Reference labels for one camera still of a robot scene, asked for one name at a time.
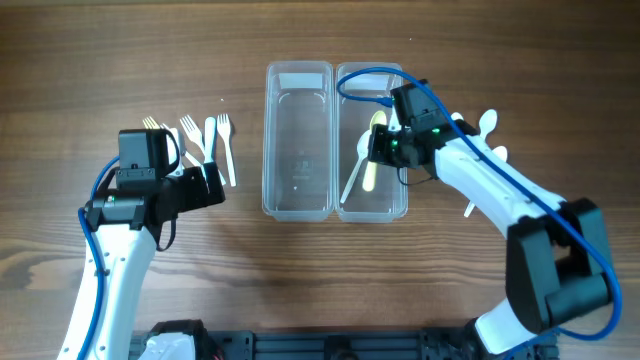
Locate right clear plastic container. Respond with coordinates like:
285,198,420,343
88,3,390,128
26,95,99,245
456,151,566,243
335,62,408,223

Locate light blue plastic fork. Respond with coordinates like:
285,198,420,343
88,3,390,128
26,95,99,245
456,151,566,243
204,117,217,163

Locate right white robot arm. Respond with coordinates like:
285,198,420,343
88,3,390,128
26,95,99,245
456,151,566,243
369,80,622,355

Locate right blue cable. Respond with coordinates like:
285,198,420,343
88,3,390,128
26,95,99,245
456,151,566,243
335,66,624,360

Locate clear plastic container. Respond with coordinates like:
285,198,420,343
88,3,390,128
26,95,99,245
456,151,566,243
262,61,333,222
335,62,408,223

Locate black aluminium base frame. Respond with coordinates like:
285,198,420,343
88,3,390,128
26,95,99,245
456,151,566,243
129,319,559,360

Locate left clear plastic container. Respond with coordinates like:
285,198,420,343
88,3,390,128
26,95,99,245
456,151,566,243
262,61,333,222

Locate left blue cable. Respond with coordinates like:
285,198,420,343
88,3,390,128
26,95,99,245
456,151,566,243
75,154,121,360

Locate white plastic fork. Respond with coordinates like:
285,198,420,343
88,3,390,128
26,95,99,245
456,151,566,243
217,113,237,187
160,123,227,186
180,115,205,153

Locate yellow plastic fork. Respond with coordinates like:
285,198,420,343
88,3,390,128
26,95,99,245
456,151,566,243
143,116,160,129

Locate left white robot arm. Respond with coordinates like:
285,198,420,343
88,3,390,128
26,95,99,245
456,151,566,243
58,129,225,359

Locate yellow plastic spoon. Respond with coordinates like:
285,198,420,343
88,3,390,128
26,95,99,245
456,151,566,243
362,111,387,192

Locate blue cable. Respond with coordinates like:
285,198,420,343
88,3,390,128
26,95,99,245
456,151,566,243
335,66,624,360
75,154,121,360

